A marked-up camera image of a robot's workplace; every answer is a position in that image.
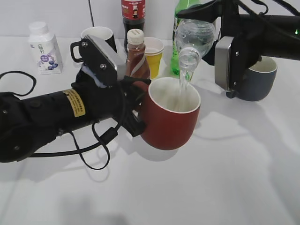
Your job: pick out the brown Nescafe coffee bottle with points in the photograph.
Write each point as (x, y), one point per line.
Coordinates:
(137, 65)

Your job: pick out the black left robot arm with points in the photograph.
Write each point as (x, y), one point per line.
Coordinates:
(28, 124)

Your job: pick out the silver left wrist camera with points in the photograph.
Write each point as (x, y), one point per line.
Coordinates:
(101, 62)

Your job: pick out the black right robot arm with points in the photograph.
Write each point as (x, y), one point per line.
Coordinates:
(254, 35)

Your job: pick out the dark grey ceramic mug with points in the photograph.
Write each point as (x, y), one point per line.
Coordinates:
(257, 81)

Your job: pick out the white blueberry yogurt carton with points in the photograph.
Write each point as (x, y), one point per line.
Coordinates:
(45, 49)

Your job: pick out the stacked yellow paper cups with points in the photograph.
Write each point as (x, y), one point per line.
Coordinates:
(154, 51)

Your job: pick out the black ceramic mug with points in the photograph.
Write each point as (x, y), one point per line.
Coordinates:
(104, 33)

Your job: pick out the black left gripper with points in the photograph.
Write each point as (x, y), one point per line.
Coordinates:
(117, 102)

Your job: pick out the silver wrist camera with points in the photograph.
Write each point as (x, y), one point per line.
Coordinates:
(228, 60)
(101, 62)

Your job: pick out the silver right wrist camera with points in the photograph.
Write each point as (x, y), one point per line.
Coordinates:
(228, 60)

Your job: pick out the dark cola bottle red label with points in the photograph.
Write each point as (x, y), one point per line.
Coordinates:
(133, 12)

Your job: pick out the red ceramic mug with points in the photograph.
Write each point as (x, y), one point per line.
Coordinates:
(167, 129)

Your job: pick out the clear water bottle green label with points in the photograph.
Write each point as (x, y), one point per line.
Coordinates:
(193, 40)

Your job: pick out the green soda bottle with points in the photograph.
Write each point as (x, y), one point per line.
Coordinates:
(182, 4)

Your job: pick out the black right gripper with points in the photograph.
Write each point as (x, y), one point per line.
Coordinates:
(231, 22)

